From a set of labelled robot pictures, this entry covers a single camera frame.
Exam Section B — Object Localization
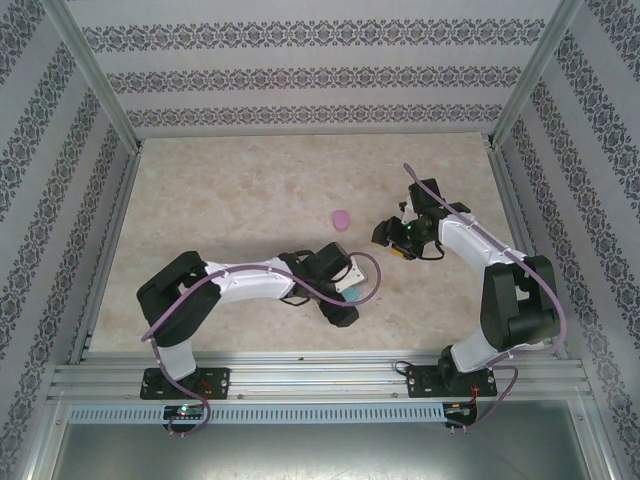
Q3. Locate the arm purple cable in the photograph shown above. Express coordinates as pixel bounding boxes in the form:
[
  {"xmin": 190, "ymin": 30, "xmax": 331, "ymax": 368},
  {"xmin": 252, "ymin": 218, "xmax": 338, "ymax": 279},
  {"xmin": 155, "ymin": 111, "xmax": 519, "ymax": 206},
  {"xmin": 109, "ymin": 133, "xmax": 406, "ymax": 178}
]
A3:
[
  {"xmin": 143, "ymin": 252, "xmax": 384, "ymax": 436},
  {"xmin": 402, "ymin": 163, "xmax": 567, "ymax": 434}
]

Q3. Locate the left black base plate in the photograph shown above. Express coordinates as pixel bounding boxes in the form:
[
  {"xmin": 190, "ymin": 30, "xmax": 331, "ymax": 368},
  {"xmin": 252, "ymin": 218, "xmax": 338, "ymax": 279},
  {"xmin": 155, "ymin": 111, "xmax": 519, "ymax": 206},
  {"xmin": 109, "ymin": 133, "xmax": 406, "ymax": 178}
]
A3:
[{"xmin": 139, "ymin": 367, "xmax": 232, "ymax": 401}]

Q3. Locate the slotted grey cable duct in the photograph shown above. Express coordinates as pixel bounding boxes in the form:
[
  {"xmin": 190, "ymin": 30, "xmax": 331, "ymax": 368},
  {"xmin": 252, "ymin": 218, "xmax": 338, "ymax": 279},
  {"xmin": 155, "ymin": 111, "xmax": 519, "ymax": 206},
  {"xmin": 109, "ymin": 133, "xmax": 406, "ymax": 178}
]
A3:
[{"xmin": 67, "ymin": 402, "xmax": 479, "ymax": 425}]

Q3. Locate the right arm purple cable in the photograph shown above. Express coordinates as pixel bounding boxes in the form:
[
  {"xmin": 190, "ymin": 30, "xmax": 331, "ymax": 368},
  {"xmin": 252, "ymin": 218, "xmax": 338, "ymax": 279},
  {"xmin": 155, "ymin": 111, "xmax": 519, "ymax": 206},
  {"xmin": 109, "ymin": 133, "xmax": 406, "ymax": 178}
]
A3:
[{"xmin": 402, "ymin": 163, "xmax": 567, "ymax": 434}]

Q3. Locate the aluminium mounting rail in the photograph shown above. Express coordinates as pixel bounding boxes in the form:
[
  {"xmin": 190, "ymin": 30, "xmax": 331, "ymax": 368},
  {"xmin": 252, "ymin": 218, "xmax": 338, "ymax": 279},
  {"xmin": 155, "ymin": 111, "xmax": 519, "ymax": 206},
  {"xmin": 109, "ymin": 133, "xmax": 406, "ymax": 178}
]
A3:
[{"xmin": 49, "ymin": 351, "xmax": 586, "ymax": 401}]

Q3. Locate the aluminium frame post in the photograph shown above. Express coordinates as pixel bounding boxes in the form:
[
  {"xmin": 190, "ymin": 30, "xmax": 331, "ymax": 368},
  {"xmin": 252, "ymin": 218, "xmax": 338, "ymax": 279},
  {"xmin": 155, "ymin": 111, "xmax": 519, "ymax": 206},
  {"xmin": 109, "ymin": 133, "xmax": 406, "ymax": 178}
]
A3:
[
  {"xmin": 489, "ymin": 0, "xmax": 585, "ymax": 149},
  {"xmin": 42, "ymin": 0, "xmax": 144, "ymax": 151}
]

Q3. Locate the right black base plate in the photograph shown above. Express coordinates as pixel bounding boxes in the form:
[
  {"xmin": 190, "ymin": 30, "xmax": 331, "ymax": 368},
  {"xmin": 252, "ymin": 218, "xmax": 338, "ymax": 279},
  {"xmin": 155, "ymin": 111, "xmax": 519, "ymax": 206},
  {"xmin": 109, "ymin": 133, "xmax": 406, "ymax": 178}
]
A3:
[{"xmin": 405, "ymin": 363, "xmax": 499, "ymax": 400}]

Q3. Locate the aluminium table side rail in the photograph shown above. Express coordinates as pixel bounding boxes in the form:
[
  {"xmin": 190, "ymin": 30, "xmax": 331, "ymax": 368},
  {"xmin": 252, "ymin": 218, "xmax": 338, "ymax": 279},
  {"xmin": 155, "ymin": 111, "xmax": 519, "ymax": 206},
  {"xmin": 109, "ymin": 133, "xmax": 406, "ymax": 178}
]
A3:
[
  {"xmin": 487, "ymin": 142, "xmax": 574, "ymax": 361},
  {"xmin": 67, "ymin": 144, "xmax": 144, "ymax": 366}
]

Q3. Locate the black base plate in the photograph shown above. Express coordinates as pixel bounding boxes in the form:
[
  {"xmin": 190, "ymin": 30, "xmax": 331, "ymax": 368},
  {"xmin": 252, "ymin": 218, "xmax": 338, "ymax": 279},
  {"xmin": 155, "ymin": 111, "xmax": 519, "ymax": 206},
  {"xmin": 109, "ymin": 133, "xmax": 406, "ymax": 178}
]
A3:
[
  {"xmin": 139, "ymin": 367, "xmax": 232, "ymax": 401},
  {"xmin": 405, "ymin": 363, "xmax": 499, "ymax": 400}
]

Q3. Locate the left small circuit board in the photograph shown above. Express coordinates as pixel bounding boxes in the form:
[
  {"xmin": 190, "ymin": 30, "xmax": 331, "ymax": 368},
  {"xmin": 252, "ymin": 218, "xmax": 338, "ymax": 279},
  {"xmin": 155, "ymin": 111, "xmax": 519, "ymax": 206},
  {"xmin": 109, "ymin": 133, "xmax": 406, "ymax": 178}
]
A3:
[{"xmin": 163, "ymin": 404, "xmax": 207, "ymax": 420}]

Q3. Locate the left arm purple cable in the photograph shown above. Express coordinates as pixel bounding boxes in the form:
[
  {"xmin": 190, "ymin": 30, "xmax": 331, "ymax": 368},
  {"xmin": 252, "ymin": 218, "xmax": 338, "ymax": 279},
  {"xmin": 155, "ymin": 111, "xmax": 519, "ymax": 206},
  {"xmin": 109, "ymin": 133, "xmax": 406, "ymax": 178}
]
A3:
[{"xmin": 143, "ymin": 252, "xmax": 384, "ymax": 436}]

